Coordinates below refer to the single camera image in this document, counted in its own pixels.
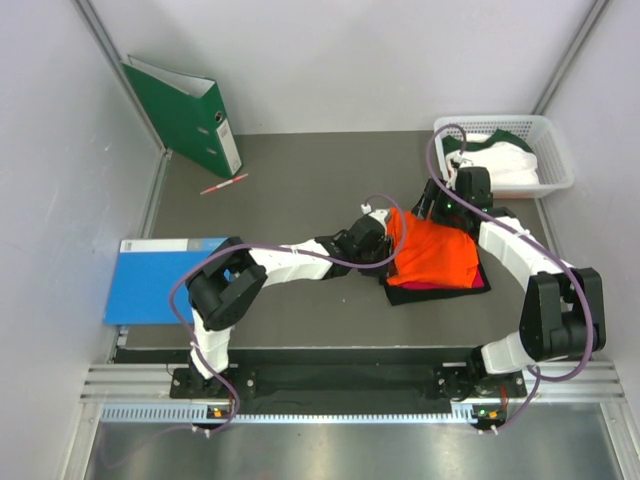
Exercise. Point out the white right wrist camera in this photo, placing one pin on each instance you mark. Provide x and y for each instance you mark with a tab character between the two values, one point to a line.
455	161

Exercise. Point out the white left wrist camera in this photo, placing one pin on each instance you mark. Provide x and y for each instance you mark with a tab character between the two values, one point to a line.
381	215

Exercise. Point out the aluminium rail frame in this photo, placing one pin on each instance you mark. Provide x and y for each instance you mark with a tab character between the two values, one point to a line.
579	429

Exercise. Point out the magenta t shirt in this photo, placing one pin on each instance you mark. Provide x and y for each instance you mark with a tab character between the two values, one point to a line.
478	282

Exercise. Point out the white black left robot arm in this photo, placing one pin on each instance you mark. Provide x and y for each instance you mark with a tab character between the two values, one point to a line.
221	293

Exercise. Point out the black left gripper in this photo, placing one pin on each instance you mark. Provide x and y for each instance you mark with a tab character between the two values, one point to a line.
383	270

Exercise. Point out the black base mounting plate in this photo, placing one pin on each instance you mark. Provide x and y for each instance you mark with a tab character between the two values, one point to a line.
375	388

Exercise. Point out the white folded t shirt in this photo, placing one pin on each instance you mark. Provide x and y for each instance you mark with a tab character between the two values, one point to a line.
507	165

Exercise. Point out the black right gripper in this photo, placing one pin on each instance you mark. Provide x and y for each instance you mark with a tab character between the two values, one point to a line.
423	206

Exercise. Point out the black t shirt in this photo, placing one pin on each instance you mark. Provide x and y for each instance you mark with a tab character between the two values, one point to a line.
399	296

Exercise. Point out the green lever arch binder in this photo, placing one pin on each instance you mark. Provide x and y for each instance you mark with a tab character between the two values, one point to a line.
188	114

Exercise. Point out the dark green t shirt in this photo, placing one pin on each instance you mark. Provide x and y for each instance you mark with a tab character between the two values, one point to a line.
481	142

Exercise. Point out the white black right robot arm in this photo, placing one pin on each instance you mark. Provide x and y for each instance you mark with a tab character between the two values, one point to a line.
563	313

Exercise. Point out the blue clip file folder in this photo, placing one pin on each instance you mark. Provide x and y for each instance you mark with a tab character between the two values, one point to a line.
146	271

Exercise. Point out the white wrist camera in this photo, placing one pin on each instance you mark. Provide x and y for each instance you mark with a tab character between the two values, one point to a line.
381	215
455	161

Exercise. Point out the orange t shirt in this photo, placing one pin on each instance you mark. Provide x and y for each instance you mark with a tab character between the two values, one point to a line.
432	254

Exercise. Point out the white plastic basket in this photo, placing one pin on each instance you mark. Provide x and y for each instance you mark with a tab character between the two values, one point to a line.
554	169

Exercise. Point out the red white pen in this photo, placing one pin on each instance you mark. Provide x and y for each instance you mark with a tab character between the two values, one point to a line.
223	184

